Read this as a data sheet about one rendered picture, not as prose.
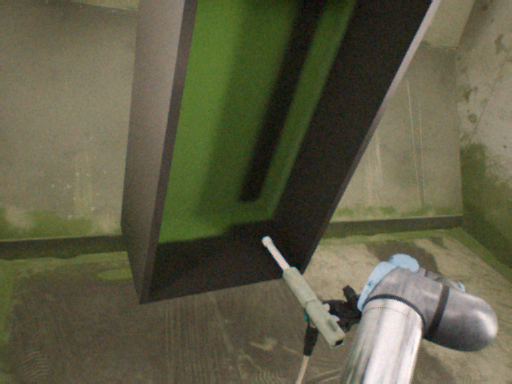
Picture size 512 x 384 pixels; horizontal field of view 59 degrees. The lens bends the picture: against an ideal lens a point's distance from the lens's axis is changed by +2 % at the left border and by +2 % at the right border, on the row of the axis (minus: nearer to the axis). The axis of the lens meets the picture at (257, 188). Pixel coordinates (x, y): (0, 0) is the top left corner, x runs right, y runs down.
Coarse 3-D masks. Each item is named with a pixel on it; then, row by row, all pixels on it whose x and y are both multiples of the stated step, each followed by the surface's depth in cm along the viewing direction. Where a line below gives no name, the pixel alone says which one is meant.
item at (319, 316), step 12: (264, 240) 163; (276, 252) 157; (288, 276) 147; (300, 276) 147; (300, 288) 142; (300, 300) 141; (312, 300) 139; (312, 312) 135; (324, 312) 134; (312, 324) 136; (324, 324) 131; (336, 324) 131; (312, 336) 140; (324, 336) 131; (336, 336) 127; (312, 348) 145
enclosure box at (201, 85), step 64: (192, 0) 81; (256, 0) 123; (320, 0) 131; (384, 0) 119; (192, 64) 129; (256, 64) 137; (320, 64) 146; (384, 64) 120; (192, 128) 144; (256, 128) 155; (320, 128) 148; (128, 192) 142; (192, 192) 164; (256, 192) 178; (320, 192) 151; (128, 256) 150; (192, 256) 158; (256, 256) 166
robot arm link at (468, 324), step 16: (432, 272) 143; (464, 288) 139; (448, 304) 85; (464, 304) 85; (480, 304) 88; (448, 320) 84; (464, 320) 84; (480, 320) 85; (496, 320) 90; (448, 336) 85; (464, 336) 84; (480, 336) 86
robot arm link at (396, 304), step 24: (384, 264) 91; (384, 288) 87; (408, 288) 86; (432, 288) 87; (384, 312) 82; (408, 312) 82; (432, 312) 85; (360, 336) 79; (384, 336) 77; (408, 336) 79; (432, 336) 86; (360, 360) 74; (384, 360) 73; (408, 360) 76
